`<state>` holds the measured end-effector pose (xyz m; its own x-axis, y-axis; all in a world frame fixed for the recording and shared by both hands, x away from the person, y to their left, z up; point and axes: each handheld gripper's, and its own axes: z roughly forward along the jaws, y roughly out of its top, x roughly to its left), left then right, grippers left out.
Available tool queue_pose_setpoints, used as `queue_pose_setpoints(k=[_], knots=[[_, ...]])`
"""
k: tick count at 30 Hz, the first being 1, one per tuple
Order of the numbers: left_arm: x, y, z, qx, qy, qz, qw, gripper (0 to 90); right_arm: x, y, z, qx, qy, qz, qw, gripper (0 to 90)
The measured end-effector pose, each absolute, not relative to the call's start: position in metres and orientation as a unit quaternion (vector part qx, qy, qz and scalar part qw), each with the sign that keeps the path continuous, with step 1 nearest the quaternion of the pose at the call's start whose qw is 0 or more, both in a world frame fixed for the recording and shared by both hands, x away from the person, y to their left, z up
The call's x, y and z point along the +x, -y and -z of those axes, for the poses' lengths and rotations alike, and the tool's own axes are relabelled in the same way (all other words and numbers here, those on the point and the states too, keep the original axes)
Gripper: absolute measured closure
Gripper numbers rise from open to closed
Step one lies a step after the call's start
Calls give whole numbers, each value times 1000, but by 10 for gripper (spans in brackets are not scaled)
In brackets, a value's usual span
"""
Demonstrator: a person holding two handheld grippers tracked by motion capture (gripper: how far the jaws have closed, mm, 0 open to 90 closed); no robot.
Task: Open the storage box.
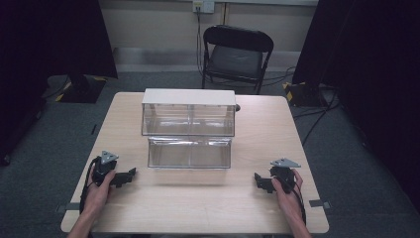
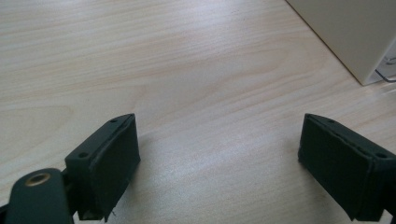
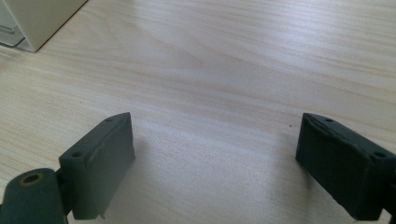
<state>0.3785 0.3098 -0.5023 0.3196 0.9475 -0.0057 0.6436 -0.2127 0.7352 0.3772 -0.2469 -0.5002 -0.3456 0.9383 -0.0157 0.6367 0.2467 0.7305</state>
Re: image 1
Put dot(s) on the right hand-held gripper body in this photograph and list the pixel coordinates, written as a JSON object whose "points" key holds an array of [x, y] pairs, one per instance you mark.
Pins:
{"points": [[283, 175]]}

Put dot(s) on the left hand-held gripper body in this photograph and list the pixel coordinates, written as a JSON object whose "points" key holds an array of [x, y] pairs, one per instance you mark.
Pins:
{"points": [[105, 167]]}

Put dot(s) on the person's right hand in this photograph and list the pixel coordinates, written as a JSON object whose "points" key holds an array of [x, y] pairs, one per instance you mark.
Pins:
{"points": [[286, 200]]}

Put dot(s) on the person's left hand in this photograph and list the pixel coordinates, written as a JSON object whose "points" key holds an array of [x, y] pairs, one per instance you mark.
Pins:
{"points": [[97, 195]]}

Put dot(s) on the grey tape strip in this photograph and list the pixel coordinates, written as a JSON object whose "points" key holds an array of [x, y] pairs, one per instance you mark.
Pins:
{"points": [[67, 207], [319, 203]]}

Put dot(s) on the clear plastic drawer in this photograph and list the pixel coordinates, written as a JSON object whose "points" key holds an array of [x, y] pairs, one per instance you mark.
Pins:
{"points": [[189, 155]]}

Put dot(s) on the small dark object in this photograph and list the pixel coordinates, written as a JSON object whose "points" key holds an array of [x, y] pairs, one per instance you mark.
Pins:
{"points": [[237, 107]]}

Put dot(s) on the black stand base yellow stripes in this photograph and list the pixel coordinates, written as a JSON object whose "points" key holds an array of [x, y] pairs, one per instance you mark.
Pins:
{"points": [[82, 89], [302, 94]]}

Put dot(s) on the clear storage box white top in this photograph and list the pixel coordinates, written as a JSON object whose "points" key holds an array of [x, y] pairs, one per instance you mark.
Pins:
{"points": [[188, 112]]}

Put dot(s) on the dark curtain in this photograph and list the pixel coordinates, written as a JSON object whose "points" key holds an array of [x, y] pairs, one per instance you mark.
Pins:
{"points": [[379, 82], [39, 66]]}

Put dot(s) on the black folding chair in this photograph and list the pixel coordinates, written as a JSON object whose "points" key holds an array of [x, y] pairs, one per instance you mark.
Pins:
{"points": [[236, 59]]}

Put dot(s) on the white wall outlet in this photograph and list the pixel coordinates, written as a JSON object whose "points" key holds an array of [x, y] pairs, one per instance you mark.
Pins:
{"points": [[203, 6]]}

